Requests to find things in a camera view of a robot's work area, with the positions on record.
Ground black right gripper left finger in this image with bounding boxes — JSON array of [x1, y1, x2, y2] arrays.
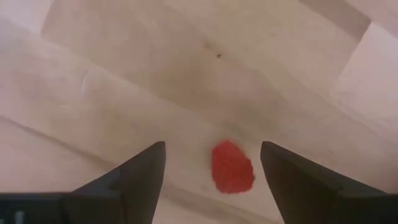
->
[[62, 141, 167, 224]]

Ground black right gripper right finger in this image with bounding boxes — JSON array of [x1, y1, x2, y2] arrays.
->
[[260, 141, 388, 224]]

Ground red strawberry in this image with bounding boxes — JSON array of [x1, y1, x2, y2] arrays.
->
[[211, 139, 256, 195]]

